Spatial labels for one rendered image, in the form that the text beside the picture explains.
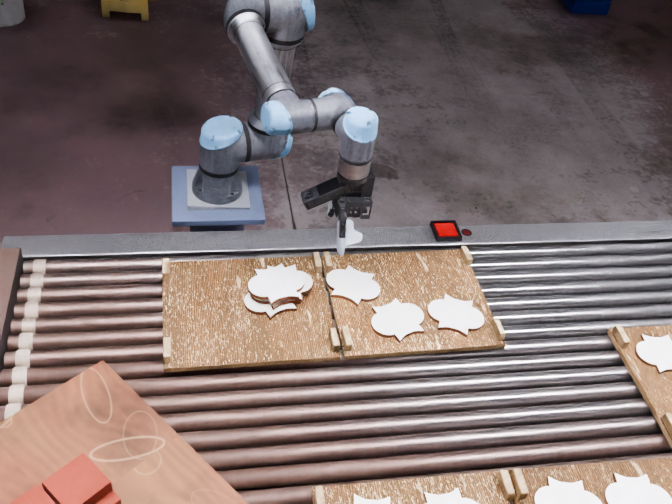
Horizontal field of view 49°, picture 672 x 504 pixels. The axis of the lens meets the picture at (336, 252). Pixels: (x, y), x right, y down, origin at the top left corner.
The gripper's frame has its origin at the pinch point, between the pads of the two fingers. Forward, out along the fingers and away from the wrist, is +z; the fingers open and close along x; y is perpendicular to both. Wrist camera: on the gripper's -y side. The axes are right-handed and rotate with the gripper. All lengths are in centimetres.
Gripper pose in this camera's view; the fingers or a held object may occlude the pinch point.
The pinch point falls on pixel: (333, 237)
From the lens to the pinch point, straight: 183.5
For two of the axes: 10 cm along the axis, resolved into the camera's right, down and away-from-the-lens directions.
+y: 9.8, -0.3, 2.1
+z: -1.2, 7.3, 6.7
